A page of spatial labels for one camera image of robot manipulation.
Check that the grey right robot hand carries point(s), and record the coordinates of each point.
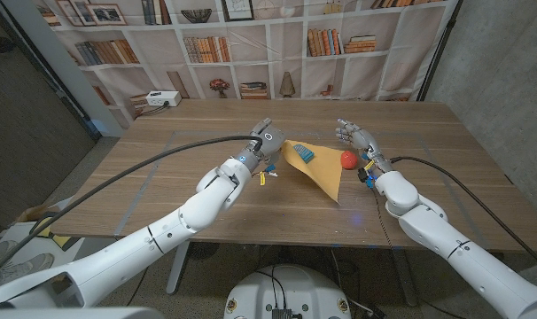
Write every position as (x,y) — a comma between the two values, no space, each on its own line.
(363,139)

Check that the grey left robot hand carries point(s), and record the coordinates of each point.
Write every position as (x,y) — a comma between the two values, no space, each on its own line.
(266,142)

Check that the blue sponge-like object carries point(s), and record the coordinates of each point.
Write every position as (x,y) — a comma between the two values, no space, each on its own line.
(304,153)

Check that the yellow felt sheet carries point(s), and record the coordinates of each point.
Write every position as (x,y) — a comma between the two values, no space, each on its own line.
(326,175)

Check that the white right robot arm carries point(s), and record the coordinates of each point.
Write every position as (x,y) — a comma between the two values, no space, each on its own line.
(463,257)

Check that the red ball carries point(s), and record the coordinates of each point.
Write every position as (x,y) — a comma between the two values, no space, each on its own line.
(349,160)

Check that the printed bookshelf backdrop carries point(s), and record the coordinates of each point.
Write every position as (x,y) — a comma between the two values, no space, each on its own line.
(366,75)

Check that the white power strip box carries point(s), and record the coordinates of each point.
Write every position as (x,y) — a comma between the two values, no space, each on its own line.
(163,98)

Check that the black backdrop stand pole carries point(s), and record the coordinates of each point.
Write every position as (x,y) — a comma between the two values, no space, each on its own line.
(437,53)

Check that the grey table leg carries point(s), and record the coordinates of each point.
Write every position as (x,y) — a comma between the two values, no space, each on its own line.
(405,279)
(178,268)

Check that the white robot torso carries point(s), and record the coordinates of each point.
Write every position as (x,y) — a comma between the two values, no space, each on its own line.
(290,288)

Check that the yellow and black floor object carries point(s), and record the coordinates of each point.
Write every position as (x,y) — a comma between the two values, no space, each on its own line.
(42,228)

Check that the brown cardboard piece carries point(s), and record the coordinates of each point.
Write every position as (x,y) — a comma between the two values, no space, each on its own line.
(36,212)

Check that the grey sneaker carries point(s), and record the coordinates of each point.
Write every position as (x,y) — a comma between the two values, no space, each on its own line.
(0,252)
(27,268)

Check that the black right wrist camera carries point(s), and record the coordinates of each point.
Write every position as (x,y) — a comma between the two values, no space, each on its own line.
(363,175)

